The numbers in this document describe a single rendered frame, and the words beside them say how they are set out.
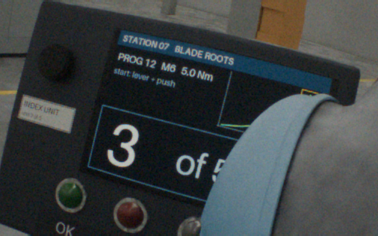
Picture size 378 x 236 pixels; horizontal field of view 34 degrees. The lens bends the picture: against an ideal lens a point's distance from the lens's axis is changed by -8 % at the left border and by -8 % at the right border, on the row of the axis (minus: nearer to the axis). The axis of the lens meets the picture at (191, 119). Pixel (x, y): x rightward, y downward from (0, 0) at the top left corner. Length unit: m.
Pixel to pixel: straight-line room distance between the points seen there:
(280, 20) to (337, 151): 8.63
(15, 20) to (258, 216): 6.64
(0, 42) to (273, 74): 6.37
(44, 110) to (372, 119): 0.32
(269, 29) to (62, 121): 8.47
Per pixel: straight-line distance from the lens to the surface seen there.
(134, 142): 0.47
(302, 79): 0.45
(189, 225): 0.46
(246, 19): 6.79
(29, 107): 0.51
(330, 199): 0.20
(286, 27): 8.88
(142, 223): 0.47
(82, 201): 0.49
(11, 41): 6.86
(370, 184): 0.20
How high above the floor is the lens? 1.30
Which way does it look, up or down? 14 degrees down
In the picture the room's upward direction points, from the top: 11 degrees clockwise
